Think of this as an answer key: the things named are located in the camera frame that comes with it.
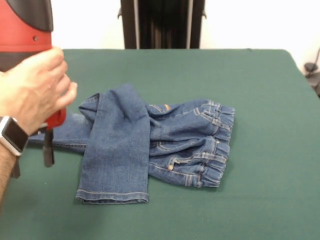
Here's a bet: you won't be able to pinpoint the dark green table cloth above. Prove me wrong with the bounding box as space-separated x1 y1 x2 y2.
0 48 320 240

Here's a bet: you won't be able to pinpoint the silver smart watch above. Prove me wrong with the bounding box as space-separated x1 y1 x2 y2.
0 115 30 179

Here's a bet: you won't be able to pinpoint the blue denim jeans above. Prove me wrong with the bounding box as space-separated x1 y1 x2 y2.
27 83 236 205

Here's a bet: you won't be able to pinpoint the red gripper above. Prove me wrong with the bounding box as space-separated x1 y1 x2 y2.
37 106 67 168

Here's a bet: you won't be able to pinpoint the person's hand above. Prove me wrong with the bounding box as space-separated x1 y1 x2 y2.
0 46 78 137

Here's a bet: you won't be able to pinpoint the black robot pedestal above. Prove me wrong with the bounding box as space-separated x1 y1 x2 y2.
116 0 208 50

